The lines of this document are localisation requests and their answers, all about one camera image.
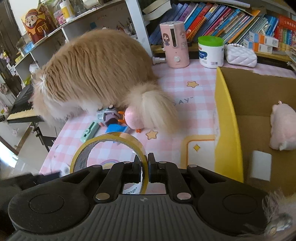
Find fortune god paper figure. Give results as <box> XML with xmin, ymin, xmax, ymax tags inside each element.
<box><xmin>22</xmin><ymin>4</ymin><xmax>56</xmax><ymax>44</ymax></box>

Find blue toy piece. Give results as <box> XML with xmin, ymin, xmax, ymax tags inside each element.
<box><xmin>105</xmin><ymin>123</ymin><xmax>129</xmax><ymax>133</ymax></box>

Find fluffy orange white cat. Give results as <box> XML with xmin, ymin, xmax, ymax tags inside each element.
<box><xmin>32</xmin><ymin>29</ymin><xmax>180</xmax><ymax>133</ymax></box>

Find row of colourful books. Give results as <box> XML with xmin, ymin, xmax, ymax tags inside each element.
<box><xmin>147</xmin><ymin>2</ymin><xmax>296</xmax><ymax>52</ymax></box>

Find white jar green lid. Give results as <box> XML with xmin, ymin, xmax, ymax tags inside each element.
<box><xmin>198</xmin><ymin>36</ymin><xmax>224</xmax><ymax>69</ymax></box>

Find black electronic keyboard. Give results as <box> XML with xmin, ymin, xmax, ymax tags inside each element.
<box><xmin>6</xmin><ymin>84</ymin><xmax>43</xmax><ymax>123</ymax></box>

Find yellow cardboard box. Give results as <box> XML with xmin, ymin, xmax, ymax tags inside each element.
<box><xmin>214</xmin><ymin>67</ymin><xmax>295</xmax><ymax>196</ymax></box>

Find white quilted handbag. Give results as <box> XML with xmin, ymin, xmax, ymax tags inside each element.
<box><xmin>224</xmin><ymin>44</ymin><xmax>257</xmax><ymax>67</ymax></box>

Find pink plush duck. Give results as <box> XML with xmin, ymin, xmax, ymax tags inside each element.
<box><xmin>118</xmin><ymin>106</ymin><xmax>144</xmax><ymax>133</ymax></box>

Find pink plush pig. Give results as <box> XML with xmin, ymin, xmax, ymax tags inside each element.
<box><xmin>269</xmin><ymin>101</ymin><xmax>296</xmax><ymax>151</ymax></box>

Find white rectangular eraser block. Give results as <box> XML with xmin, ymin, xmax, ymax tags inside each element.
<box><xmin>250</xmin><ymin>151</ymin><xmax>272</xmax><ymax>181</ymax></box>

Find yellow tape roll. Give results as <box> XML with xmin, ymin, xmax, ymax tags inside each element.
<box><xmin>70</xmin><ymin>132</ymin><xmax>149</xmax><ymax>194</ymax></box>

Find grey toy truck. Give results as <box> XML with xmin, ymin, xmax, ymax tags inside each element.
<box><xmin>96</xmin><ymin>105</ymin><xmax>121</xmax><ymax>127</ymax></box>

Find white bookshelf frame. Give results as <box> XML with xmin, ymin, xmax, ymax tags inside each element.
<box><xmin>62</xmin><ymin>0</ymin><xmax>153</xmax><ymax>58</ymax></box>

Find orange white medicine boxes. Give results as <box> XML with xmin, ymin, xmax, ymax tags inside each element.
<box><xmin>243</xmin><ymin>31</ymin><xmax>278</xmax><ymax>54</ymax></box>

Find pink cartoon humidifier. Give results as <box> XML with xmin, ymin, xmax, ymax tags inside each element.
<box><xmin>159</xmin><ymin>21</ymin><xmax>190</xmax><ymax>68</ymax></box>

